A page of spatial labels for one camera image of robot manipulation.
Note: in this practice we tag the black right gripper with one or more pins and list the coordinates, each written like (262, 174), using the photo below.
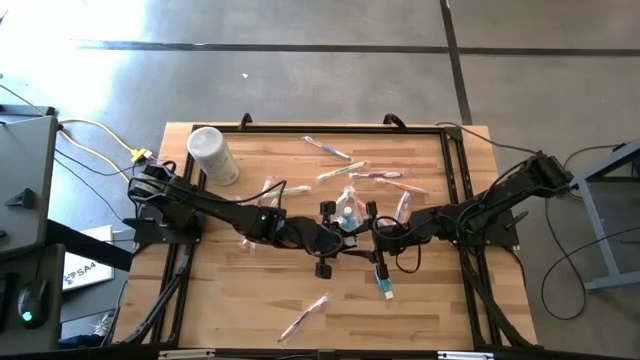
(397, 237)

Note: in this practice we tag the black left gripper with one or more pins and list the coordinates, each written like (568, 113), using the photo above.
(320, 237)

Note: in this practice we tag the purple toothbrush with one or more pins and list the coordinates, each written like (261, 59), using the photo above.
(305, 317)
(375, 175)

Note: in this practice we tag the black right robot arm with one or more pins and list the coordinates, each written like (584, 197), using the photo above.
(500, 200)

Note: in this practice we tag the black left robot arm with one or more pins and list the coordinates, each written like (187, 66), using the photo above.
(225, 212)

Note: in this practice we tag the clear acrylic organizer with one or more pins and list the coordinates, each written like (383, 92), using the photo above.
(362, 220)

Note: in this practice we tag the white green wipes canister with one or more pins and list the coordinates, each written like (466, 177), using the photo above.
(212, 155)

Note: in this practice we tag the black desk beam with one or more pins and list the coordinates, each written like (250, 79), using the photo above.
(90, 245)

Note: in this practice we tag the white printed box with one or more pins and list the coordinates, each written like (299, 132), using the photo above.
(87, 272)

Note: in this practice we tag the black computer mouse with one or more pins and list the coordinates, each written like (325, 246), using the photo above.
(32, 300)

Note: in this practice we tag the grey desk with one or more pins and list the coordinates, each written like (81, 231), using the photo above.
(25, 165)

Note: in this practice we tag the white metal bracket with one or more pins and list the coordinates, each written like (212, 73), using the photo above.
(465, 356)
(187, 355)

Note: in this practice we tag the grey metal table frame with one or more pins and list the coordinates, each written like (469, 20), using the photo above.
(602, 240)

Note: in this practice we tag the black triangular bracket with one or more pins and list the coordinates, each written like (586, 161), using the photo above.
(20, 198)

